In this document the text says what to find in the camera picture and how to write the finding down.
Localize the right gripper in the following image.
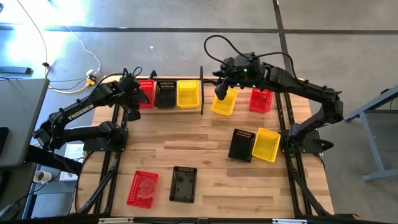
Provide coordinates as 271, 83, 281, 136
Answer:
212, 70, 243, 101

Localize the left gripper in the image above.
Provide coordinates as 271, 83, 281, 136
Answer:
124, 90, 150, 123

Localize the yellow plastic basket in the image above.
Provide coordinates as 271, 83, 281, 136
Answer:
177, 80, 200, 109
251, 127, 282, 163
211, 88, 239, 117

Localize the red plastic basket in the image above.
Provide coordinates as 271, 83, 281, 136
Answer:
126, 170, 160, 210
249, 88, 274, 113
139, 79, 155, 110

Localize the black plastic basket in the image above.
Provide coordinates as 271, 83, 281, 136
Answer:
169, 166, 198, 203
154, 80, 178, 110
228, 128, 256, 164

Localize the white power adapter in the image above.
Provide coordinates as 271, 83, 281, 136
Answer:
86, 68, 103, 79

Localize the white paper box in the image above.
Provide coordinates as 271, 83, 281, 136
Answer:
58, 142, 85, 182

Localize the black desk beam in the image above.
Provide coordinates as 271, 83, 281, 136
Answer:
24, 144, 84, 175

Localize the white cup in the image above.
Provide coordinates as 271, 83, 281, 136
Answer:
32, 169, 53, 185

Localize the grey desk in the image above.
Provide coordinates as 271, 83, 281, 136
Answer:
0, 78, 50, 169

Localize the black flat bar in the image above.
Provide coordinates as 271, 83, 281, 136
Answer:
0, 66, 33, 75

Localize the grey metal stand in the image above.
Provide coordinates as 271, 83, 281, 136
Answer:
343, 84, 398, 182

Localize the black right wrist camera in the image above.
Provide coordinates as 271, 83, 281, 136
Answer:
221, 57, 236, 72

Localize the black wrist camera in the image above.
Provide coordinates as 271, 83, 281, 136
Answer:
120, 75, 141, 93
221, 57, 236, 72

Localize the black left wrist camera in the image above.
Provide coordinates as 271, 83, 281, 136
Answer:
120, 75, 141, 93

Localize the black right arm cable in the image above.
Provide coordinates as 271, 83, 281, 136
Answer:
203, 34, 253, 68
253, 51, 300, 82

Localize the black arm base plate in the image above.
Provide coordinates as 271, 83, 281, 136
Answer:
83, 126, 129, 153
278, 129, 335, 156

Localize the black aluminium frame rail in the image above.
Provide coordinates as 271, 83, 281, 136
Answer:
273, 91, 335, 217
76, 104, 129, 215
0, 214, 398, 224

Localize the thin white floor cable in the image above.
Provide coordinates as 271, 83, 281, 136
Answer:
15, 0, 50, 79
65, 26, 103, 74

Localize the yellow floor cable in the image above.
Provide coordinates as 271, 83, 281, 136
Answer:
46, 83, 90, 95

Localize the silver frame bracket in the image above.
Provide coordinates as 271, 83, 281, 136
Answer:
272, 218, 308, 224
98, 217, 134, 224

